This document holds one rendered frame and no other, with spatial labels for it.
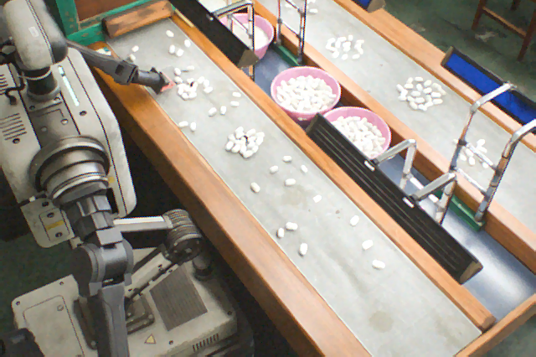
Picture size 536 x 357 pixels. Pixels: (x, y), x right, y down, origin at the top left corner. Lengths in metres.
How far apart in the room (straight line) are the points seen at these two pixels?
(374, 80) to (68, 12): 1.24
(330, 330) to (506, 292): 0.59
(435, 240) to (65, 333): 1.23
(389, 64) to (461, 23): 1.68
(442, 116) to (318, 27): 0.70
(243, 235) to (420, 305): 0.57
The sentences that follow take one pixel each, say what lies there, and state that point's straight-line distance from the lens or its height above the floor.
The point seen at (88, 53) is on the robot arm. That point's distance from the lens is 2.22.
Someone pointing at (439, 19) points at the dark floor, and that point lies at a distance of 4.22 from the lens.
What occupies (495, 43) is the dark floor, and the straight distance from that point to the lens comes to 4.13.
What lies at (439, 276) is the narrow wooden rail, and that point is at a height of 0.76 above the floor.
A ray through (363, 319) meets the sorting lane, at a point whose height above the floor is 0.74.
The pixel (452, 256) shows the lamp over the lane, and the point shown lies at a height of 1.08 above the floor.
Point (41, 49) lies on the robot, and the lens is 1.25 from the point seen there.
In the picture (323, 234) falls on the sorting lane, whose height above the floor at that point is 0.74.
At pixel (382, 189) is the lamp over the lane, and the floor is 1.08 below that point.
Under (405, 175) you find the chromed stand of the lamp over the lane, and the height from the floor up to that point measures 0.97.
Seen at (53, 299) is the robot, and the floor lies 0.47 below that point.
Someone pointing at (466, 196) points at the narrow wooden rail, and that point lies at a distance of 2.17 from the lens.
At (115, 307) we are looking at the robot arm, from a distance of 1.28.
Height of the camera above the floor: 2.36
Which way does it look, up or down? 48 degrees down
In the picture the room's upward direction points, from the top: straight up
